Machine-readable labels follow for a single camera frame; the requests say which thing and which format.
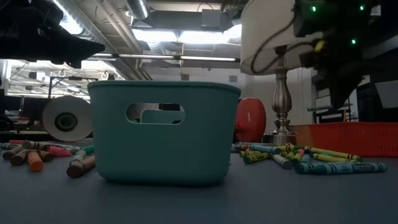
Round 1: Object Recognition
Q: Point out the brown crayon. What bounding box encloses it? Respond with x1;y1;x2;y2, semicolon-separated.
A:
2;145;24;161
37;150;55;163
9;149;32;167
66;154;96;179

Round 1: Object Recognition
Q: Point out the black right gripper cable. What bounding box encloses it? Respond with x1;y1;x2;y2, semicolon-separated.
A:
250;12;312;75

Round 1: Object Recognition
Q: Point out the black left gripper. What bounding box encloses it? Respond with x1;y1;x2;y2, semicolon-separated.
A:
0;0;106;69

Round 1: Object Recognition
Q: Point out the teal plastic bin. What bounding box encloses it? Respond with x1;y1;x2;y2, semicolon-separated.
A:
87;80;242;187

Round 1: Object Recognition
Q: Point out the gray ceiling box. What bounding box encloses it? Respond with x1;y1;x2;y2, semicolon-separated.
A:
201;9;225;32

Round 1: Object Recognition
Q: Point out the gray crayon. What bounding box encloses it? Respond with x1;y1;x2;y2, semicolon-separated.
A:
68;150;88;167
271;154;294;170
21;139;81;151
0;142;20;151

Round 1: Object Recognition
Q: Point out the red plastic basket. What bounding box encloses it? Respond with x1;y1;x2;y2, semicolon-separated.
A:
292;121;398;158

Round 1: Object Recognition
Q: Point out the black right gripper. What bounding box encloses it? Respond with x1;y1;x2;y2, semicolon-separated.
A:
300;0;382;110

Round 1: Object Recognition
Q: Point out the yellow-green crayon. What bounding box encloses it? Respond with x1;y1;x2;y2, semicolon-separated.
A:
303;145;364;163
312;152;359;164
273;142;307;153

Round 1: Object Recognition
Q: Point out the long ceiling light bar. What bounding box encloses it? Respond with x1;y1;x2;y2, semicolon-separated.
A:
85;52;240;62

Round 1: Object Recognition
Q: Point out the gray panel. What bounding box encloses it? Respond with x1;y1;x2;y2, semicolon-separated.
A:
374;80;398;110

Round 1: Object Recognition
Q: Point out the silver ventilation duct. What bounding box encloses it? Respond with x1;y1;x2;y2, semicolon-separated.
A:
125;0;150;20

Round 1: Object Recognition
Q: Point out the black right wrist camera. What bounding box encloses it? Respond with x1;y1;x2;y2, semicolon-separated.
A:
294;0;326;38

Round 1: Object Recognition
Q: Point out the red desk lamp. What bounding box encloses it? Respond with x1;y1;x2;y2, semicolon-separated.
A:
42;95;267;144

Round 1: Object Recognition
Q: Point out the white shade table lamp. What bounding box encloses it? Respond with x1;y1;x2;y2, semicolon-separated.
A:
240;0;315;146

